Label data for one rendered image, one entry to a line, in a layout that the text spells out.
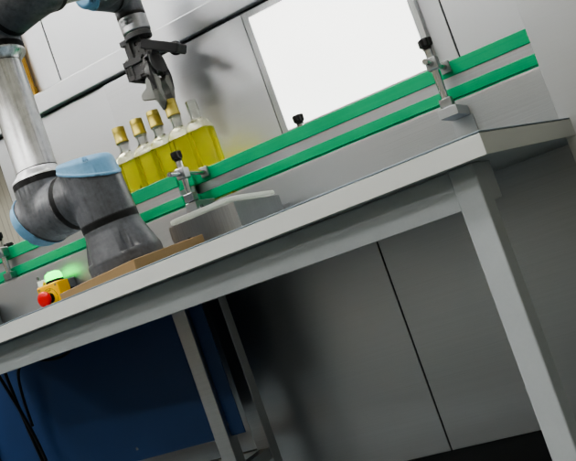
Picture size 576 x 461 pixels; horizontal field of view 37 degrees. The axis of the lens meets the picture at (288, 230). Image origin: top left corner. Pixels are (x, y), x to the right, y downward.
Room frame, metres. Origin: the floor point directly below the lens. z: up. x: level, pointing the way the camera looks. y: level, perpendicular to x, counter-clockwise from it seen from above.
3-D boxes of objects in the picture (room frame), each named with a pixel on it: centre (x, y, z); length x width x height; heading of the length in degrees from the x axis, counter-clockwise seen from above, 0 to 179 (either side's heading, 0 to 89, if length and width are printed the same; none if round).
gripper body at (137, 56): (2.17, 0.20, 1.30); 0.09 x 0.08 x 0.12; 65
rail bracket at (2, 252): (2.24, 0.74, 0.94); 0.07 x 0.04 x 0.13; 155
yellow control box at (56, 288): (2.15, 0.60, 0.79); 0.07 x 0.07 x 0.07; 65
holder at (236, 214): (1.91, 0.11, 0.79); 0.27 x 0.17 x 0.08; 155
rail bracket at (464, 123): (1.75, -0.40, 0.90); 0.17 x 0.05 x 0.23; 155
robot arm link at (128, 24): (2.17, 0.20, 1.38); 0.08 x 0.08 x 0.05
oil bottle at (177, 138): (2.16, 0.18, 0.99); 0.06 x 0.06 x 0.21; 65
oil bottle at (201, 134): (2.14, 0.12, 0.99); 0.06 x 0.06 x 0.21; 66
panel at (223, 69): (2.20, -0.06, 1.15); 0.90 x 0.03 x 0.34; 65
